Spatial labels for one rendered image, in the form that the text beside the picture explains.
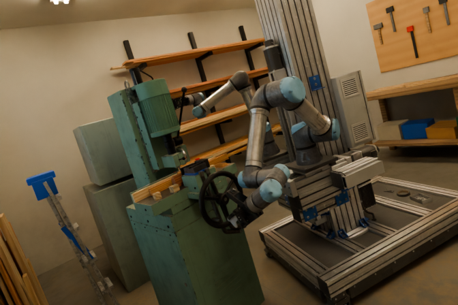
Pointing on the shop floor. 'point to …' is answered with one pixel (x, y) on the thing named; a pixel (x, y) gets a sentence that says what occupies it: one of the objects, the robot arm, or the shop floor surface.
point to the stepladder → (46, 186)
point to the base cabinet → (200, 264)
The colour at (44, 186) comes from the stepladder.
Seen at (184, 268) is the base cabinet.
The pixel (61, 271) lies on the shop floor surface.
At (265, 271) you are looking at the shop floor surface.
